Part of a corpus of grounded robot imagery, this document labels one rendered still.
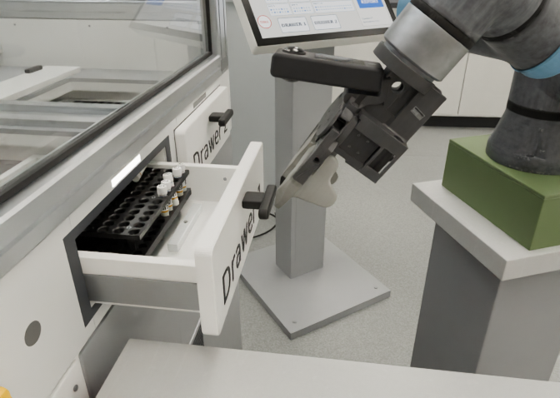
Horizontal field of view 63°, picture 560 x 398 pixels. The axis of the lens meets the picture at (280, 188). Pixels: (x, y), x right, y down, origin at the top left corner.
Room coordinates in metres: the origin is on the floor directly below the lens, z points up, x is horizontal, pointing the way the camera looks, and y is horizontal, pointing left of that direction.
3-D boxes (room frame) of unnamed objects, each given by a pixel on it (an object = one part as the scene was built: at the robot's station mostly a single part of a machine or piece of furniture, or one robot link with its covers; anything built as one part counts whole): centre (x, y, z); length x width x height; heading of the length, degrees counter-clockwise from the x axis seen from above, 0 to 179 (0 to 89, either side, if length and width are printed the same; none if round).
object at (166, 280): (0.53, 0.26, 0.86); 0.40 x 0.26 x 0.06; 82
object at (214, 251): (0.50, 0.05, 0.87); 0.29 x 0.02 x 0.11; 172
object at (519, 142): (0.74, -0.44, 0.91); 0.15 x 0.15 x 0.10
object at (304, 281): (1.50, -0.10, 0.51); 0.50 x 0.45 x 1.02; 30
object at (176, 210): (0.52, 0.25, 0.87); 0.22 x 0.18 x 0.06; 82
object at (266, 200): (0.49, 0.03, 0.91); 0.07 x 0.04 x 0.01; 172
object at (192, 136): (0.83, 0.14, 0.87); 0.29 x 0.02 x 0.11; 172
